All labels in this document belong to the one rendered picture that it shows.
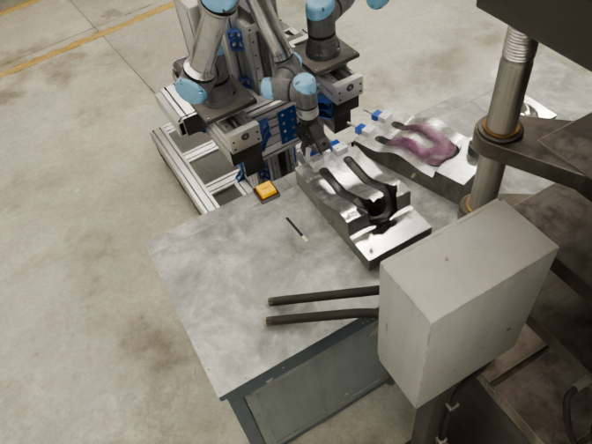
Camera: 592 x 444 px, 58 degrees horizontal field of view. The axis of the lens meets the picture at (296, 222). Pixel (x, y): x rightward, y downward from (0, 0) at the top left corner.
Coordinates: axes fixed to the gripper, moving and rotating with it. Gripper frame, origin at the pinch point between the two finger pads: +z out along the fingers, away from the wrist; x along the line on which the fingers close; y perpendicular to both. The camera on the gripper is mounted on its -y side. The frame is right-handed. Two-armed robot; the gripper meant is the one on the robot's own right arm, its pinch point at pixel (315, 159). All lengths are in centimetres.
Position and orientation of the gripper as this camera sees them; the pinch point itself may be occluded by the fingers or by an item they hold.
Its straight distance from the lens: 204.2
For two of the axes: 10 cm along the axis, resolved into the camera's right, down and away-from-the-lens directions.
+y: -4.9, -6.3, 6.0
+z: 1.1, 6.4, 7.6
